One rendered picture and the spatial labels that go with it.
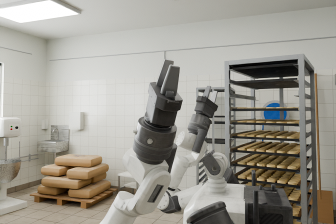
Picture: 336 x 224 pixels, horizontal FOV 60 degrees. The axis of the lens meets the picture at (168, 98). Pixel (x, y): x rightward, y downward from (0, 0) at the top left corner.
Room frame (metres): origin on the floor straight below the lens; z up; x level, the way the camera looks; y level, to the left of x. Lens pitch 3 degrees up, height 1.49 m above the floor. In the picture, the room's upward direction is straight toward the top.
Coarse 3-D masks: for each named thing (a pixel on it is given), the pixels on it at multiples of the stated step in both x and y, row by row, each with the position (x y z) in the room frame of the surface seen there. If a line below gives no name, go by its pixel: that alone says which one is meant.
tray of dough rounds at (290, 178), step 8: (256, 168) 2.20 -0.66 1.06; (240, 176) 1.91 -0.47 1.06; (248, 176) 1.91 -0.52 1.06; (256, 176) 1.93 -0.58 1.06; (264, 176) 1.91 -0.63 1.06; (272, 176) 1.92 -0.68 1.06; (280, 176) 1.97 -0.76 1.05; (288, 176) 1.93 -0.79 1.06; (296, 176) 1.91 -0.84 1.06; (280, 184) 1.77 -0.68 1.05; (288, 184) 1.74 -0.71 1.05; (296, 184) 1.75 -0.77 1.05
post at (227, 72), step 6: (228, 60) 1.90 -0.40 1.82; (228, 72) 1.90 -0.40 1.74; (228, 78) 1.90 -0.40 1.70; (228, 84) 1.90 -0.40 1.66; (228, 90) 1.90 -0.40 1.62; (228, 96) 1.90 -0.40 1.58; (228, 102) 1.90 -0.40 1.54; (228, 108) 1.90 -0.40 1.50; (228, 114) 1.90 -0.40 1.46; (228, 120) 1.90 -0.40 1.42; (228, 126) 1.90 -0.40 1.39; (228, 132) 1.90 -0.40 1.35; (228, 138) 1.90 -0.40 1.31; (228, 144) 1.90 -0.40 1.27; (228, 150) 1.90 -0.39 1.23; (228, 156) 1.90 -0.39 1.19; (228, 162) 1.90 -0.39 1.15
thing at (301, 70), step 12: (300, 60) 1.67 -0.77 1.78; (300, 72) 1.67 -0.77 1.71; (300, 84) 1.68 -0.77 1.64; (300, 96) 1.68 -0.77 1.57; (300, 108) 1.68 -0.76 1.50; (300, 120) 1.68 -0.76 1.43; (300, 132) 1.68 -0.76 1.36; (300, 144) 1.68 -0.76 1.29; (300, 156) 1.68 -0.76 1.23; (300, 168) 1.68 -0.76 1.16
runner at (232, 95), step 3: (231, 93) 1.94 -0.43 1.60; (234, 93) 1.99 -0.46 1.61; (231, 96) 1.94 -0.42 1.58; (234, 96) 1.99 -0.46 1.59; (237, 96) 2.04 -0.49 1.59; (240, 96) 2.10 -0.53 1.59; (243, 96) 2.16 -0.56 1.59; (246, 96) 2.23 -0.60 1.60; (249, 96) 2.30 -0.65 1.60; (252, 96) 2.37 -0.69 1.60; (249, 99) 2.28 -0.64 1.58; (252, 99) 2.28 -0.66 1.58; (255, 99) 2.35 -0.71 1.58
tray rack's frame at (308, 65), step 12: (240, 60) 1.86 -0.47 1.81; (252, 60) 1.82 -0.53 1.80; (264, 60) 1.78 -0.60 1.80; (276, 60) 1.74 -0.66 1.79; (288, 60) 1.89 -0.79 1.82; (312, 72) 2.19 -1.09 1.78; (312, 84) 2.19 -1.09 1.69; (312, 96) 2.19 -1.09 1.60; (312, 108) 2.19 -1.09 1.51; (312, 120) 2.19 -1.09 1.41; (312, 132) 2.19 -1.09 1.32; (312, 144) 2.20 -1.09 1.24; (312, 156) 2.20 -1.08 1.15; (312, 168) 2.20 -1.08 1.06; (312, 180) 2.20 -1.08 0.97; (312, 192) 2.20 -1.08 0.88; (312, 204) 2.20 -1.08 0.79
